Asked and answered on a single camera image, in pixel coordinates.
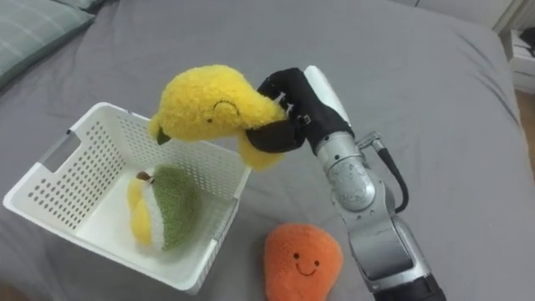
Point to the grey-green striped pillow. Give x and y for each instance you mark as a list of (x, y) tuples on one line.
[(29, 37)]

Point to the green and yellow soft toy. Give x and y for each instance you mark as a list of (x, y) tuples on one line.
[(167, 209)]

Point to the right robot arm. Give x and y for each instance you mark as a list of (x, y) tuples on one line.
[(368, 209)]

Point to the white perforated plastic basket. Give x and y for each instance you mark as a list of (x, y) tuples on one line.
[(88, 175)]

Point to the grey bed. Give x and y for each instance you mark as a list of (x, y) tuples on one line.
[(439, 146)]

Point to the yellow fruit soft toy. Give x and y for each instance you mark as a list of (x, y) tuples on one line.
[(209, 106)]

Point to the white bedside cabinet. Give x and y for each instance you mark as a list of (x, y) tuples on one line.
[(523, 58)]

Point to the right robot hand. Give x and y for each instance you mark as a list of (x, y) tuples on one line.
[(299, 106)]

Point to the orange smiling fruit soft toy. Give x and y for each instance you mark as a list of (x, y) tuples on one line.
[(302, 263)]

